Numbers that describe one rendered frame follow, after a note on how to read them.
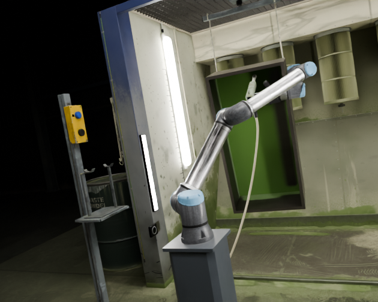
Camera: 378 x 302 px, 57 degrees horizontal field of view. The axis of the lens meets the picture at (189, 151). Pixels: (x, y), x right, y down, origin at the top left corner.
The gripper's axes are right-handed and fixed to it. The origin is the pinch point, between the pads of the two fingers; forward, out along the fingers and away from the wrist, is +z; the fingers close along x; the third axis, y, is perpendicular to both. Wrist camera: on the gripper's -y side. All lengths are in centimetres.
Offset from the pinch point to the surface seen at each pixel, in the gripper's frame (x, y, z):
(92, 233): -72, 54, 117
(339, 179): 83, 138, -62
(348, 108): 144, 89, -84
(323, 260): -22, 140, -35
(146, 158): -11, 33, 89
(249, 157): 43, 76, 16
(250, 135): 47, 55, 12
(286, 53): 146, 15, -27
